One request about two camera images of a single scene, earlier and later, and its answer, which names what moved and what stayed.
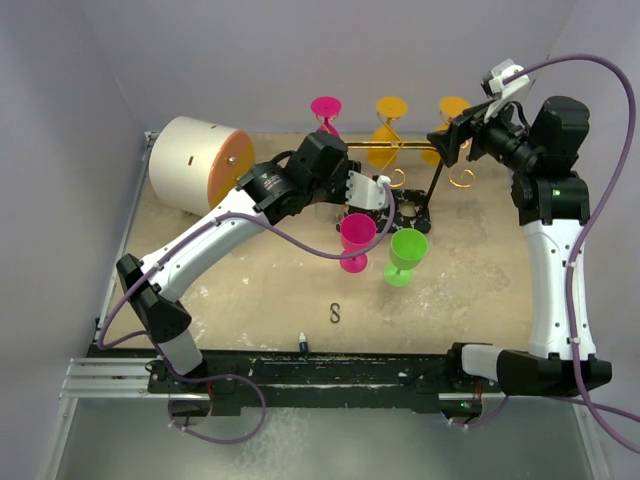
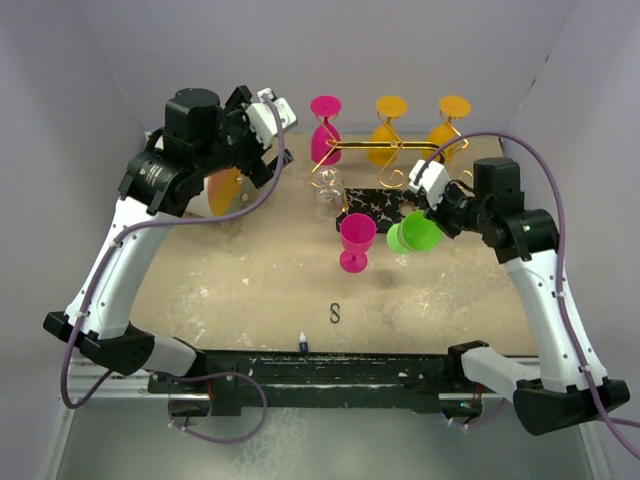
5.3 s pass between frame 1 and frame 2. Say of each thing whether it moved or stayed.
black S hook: stayed
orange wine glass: stayed
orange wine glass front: stayed
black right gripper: moved
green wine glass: moved
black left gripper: moved
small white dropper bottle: stayed
